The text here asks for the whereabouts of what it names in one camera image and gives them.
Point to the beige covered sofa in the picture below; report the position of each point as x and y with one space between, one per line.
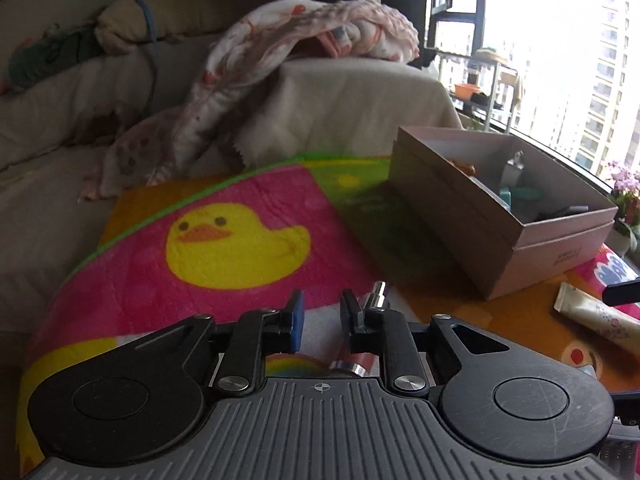
350 100

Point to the potted flowering plant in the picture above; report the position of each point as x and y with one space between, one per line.
625 185

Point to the floral blanket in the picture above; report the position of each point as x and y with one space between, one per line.
240 70

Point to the orange plastic basin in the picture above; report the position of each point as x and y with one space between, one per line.
466 91

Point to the metal balcony rack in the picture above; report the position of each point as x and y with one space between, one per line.
495 90

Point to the green plush toy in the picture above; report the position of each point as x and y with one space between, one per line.
50 57

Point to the white floral cream tube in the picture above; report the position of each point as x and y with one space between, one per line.
595 315

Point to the black window frame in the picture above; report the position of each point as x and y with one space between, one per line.
432 10

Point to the colourful cartoon play mat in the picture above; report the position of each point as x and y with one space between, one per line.
240 200

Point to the white carton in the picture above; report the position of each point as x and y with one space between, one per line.
511 174

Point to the beige pillow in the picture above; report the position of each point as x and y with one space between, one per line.
175 15

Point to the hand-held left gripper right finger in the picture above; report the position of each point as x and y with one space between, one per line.
350 317

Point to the pink cardboard box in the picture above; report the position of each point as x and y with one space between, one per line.
450 220

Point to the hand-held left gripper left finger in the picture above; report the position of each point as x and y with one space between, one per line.
297 325

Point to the brown bear figurine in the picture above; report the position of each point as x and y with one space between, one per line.
462 166

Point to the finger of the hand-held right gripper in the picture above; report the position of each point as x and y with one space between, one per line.
622 292

